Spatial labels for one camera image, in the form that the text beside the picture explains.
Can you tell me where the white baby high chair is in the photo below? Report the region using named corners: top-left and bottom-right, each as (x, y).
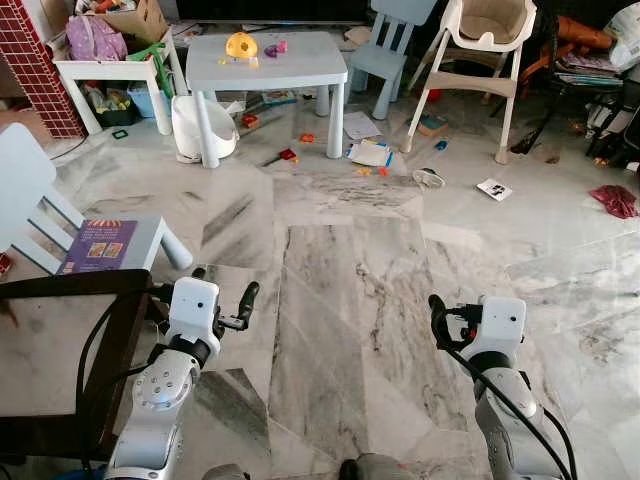
top-left (404, 0), bottom-right (539, 165)

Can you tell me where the orange cushion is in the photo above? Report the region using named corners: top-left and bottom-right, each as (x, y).
top-left (556, 15), bottom-right (614, 52)

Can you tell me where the small white printed card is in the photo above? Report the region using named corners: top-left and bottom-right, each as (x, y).
top-left (476, 177), bottom-right (514, 202)

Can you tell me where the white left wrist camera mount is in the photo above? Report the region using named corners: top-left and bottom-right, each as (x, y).
top-left (165, 277), bottom-right (222, 347)

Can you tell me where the small red toy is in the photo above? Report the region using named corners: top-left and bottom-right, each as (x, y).
top-left (261, 147), bottom-right (300, 168)

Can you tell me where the small white side table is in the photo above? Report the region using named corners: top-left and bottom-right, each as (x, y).
top-left (54, 54), bottom-right (188, 137)

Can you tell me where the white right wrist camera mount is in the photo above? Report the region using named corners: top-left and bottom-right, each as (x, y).
top-left (470, 296), bottom-right (528, 367)

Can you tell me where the pink purple bag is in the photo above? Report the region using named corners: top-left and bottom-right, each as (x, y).
top-left (65, 15), bottom-right (129, 63)

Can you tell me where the brown cardboard box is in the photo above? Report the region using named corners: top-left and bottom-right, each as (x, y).
top-left (70, 0), bottom-right (170, 44)

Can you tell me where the white paper sheet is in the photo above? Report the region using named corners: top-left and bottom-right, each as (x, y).
top-left (342, 111), bottom-right (384, 142)

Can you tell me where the grey robot foot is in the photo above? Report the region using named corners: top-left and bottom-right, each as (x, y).
top-left (339, 454), bottom-right (417, 480)

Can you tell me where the white plastic potty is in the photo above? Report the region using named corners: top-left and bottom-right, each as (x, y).
top-left (171, 94), bottom-right (240, 164)

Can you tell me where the purple picture book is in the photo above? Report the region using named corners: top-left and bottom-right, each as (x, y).
top-left (60, 218), bottom-right (142, 275)

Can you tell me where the small thick book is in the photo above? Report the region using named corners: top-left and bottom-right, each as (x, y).
top-left (417, 114), bottom-right (450, 137)

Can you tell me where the light blue child chair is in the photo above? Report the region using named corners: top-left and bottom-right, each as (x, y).
top-left (0, 122), bottom-right (196, 277)
top-left (347, 0), bottom-right (440, 120)

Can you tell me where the black metal rack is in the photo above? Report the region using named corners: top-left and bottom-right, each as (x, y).
top-left (512, 12), bottom-right (640, 168)

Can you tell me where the light blue storage bin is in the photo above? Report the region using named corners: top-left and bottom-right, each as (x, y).
top-left (127, 85), bottom-right (167, 120)

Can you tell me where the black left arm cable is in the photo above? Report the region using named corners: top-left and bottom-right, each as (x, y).
top-left (74, 293), bottom-right (166, 473)

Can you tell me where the yellow round toy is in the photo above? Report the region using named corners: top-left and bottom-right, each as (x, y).
top-left (226, 32), bottom-right (260, 60)

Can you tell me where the dark wooden marble-top table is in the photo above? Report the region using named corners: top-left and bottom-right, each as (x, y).
top-left (0, 268), bottom-right (166, 463)

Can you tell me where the clear plastic cup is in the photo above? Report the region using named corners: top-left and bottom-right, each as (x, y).
top-left (412, 167), bottom-right (448, 190)

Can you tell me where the black tv cabinet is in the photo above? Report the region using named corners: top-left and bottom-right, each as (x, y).
top-left (174, 0), bottom-right (374, 24)

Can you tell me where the white blue booklet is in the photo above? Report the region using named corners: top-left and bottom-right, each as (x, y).
top-left (347, 139), bottom-right (394, 169)

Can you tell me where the light blue kids table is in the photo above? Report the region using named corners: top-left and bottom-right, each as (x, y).
top-left (185, 31), bottom-right (350, 170)

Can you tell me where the red brick pattern panel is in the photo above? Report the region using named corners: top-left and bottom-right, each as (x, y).
top-left (0, 0), bottom-right (87, 140)

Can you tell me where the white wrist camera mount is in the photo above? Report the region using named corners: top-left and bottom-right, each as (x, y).
top-left (165, 277), bottom-right (222, 347)
top-left (470, 296), bottom-right (528, 367)

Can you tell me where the dark red cloth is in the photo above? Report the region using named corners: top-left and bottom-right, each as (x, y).
top-left (589, 184), bottom-right (640, 220)

